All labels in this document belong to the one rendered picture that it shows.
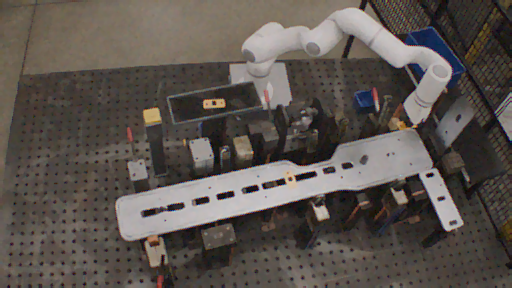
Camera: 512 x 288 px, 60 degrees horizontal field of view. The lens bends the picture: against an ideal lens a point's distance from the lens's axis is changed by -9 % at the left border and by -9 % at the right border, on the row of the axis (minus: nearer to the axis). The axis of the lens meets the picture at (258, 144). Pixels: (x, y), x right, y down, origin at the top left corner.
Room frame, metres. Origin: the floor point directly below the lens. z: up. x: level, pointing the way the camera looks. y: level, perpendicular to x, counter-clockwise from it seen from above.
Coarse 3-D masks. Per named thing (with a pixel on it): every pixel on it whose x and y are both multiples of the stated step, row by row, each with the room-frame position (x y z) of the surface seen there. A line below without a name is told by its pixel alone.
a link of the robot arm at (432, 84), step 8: (432, 64) 1.18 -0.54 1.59; (440, 64) 1.19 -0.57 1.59; (432, 72) 1.14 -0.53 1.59; (440, 72) 1.14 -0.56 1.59; (448, 72) 1.16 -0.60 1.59; (424, 80) 1.14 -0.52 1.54; (432, 80) 1.12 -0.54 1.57; (440, 80) 1.11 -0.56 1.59; (416, 88) 1.16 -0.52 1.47; (424, 88) 1.12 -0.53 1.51; (432, 88) 1.11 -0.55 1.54; (440, 88) 1.11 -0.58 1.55; (424, 96) 1.11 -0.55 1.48; (432, 96) 1.11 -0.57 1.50
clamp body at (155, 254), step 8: (160, 240) 0.55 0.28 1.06; (152, 248) 0.52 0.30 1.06; (160, 248) 0.52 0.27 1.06; (152, 256) 0.49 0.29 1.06; (160, 256) 0.49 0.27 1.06; (152, 264) 0.46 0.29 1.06; (160, 264) 0.47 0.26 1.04; (168, 264) 0.47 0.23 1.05; (152, 272) 0.44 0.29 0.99; (168, 272) 0.47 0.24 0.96; (168, 280) 0.47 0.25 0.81
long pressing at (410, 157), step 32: (352, 160) 1.09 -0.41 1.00; (384, 160) 1.12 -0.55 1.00; (416, 160) 1.16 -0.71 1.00; (160, 192) 0.77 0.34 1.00; (192, 192) 0.80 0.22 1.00; (256, 192) 0.85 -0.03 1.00; (288, 192) 0.88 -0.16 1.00; (320, 192) 0.91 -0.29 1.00; (128, 224) 0.61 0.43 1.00; (160, 224) 0.64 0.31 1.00; (192, 224) 0.67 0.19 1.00
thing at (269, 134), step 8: (264, 128) 1.11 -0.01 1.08; (272, 128) 1.12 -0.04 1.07; (264, 136) 1.07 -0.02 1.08; (272, 136) 1.08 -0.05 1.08; (264, 144) 1.05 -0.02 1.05; (272, 144) 1.07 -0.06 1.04; (264, 152) 1.05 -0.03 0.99; (272, 152) 1.07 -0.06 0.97; (256, 160) 1.08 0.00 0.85; (264, 160) 1.07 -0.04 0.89
